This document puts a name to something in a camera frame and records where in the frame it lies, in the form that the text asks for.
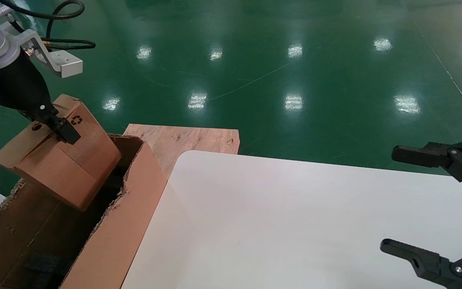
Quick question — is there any long black cable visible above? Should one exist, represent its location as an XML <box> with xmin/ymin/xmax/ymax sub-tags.
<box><xmin>0</xmin><ymin>0</ymin><xmax>85</xmax><ymax>41</ymax></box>

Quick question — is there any wooden pallet board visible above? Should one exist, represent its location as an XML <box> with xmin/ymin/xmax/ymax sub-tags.
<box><xmin>124</xmin><ymin>124</ymin><xmax>240</xmax><ymax>179</ymax></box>

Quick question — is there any small cardboard box with hole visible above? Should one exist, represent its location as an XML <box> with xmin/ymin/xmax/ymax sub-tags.
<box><xmin>0</xmin><ymin>94</ymin><xmax>122</xmax><ymax>212</ymax></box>

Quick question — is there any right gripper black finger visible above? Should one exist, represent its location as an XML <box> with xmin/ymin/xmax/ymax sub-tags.
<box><xmin>379</xmin><ymin>239</ymin><xmax>462</xmax><ymax>289</ymax></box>
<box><xmin>391</xmin><ymin>140</ymin><xmax>462</xmax><ymax>201</ymax></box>

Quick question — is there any large torn cardboard box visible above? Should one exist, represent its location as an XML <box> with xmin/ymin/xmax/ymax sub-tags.
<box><xmin>0</xmin><ymin>134</ymin><xmax>168</xmax><ymax>289</ymax></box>

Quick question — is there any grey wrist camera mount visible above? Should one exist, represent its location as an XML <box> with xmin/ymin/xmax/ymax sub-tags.
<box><xmin>4</xmin><ymin>30</ymin><xmax>84</xmax><ymax>79</ymax></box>

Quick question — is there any short black cable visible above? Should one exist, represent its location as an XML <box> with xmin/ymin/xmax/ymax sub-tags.
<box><xmin>38</xmin><ymin>37</ymin><xmax>96</xmax><ymax>51</ymax></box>

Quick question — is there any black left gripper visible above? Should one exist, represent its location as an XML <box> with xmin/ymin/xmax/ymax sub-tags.
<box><xmin>0</xmin><ymin>50</ymin><xmax>81</xmax><ymax>145</ymax></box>

